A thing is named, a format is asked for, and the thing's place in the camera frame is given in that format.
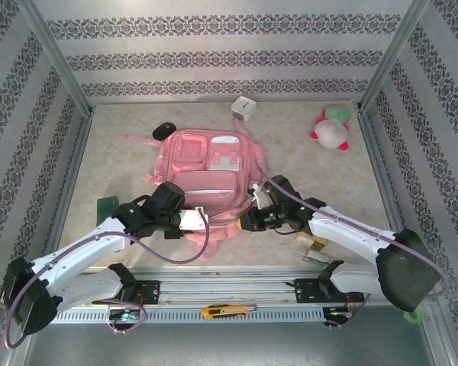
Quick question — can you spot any aluminium side rail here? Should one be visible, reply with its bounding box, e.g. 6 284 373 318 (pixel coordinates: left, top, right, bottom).
355 108 421 274
36 108 95 278

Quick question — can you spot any slotted grey cable duct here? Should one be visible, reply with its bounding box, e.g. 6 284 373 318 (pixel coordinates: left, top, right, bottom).
53 307 352 325

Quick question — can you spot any aluminium frame post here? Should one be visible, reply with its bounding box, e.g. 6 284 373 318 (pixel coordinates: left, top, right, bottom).
355 0 431 114
17 0 95 115

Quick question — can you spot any white pink plush toy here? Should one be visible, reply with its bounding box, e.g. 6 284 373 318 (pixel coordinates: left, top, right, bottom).
308 117 351 154

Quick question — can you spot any orange utility knife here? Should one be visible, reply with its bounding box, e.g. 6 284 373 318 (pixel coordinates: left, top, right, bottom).
202 303 258 319

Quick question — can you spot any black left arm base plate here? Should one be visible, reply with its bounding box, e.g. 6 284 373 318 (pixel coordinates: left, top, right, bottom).
91 280 161 306

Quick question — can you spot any aluminium mounting rail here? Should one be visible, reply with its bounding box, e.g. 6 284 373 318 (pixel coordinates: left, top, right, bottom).
22 265 436 308

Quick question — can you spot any white cube clock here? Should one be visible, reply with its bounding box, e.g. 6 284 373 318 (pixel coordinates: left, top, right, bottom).
231 96 257 121

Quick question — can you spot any green pink plush toy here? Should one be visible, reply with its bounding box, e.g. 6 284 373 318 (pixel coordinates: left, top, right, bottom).
321 104 352 126

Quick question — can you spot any pink backpack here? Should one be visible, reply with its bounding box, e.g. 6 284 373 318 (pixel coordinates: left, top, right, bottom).
124 116 268 260

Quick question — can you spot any black computer mouse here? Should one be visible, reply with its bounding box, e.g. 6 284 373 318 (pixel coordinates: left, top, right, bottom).
152 121 176 141

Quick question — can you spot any tan wooden block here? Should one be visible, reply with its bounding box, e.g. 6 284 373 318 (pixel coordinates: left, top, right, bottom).
296 233 328 252

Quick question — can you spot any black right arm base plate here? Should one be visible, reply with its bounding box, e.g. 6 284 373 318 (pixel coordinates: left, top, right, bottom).
285 278 366 305

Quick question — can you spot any green book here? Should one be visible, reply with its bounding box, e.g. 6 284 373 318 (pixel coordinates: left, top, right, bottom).
95 195 120 228

